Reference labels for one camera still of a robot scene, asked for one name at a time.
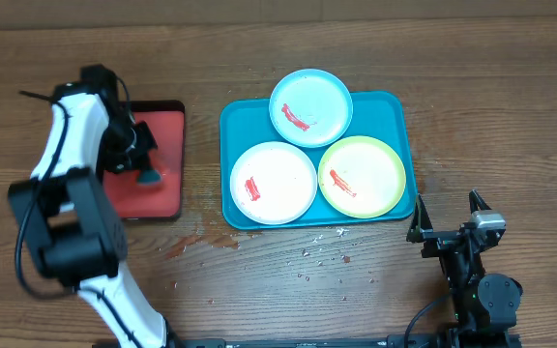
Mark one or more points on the yellow green plate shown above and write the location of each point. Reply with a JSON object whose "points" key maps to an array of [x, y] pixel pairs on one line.
{"points": [[361, 177]]}

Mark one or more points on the teal plastic tray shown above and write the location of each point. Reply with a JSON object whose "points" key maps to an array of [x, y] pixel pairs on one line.
{"points": [[377, 114]]}

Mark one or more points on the dark green sponge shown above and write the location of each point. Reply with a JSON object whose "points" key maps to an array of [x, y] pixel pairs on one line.
{"points": [[148, 176]]}

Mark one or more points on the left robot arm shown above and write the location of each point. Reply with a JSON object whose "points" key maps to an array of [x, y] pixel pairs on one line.
{"points": [[70, 240]]}

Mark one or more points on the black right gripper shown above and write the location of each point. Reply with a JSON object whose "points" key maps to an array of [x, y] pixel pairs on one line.
{"points": [[438, 239]]}

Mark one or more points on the dark red rectangular tray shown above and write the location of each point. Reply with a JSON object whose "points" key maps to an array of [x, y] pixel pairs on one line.
{"points": [[132, 200]]}

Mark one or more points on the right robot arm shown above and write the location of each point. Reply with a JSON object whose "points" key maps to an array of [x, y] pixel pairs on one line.
{"points": [[485, 304]]}

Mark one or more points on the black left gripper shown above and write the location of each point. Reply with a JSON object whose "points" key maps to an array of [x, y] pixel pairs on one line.
{"points": [[118, 163]]}

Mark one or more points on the light blue plate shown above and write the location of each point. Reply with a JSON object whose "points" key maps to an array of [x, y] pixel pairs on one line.
{"points": [[311, 108]]}

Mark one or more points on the white plate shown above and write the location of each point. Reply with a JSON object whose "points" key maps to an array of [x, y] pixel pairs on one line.
{"points": [[273, 183]]}

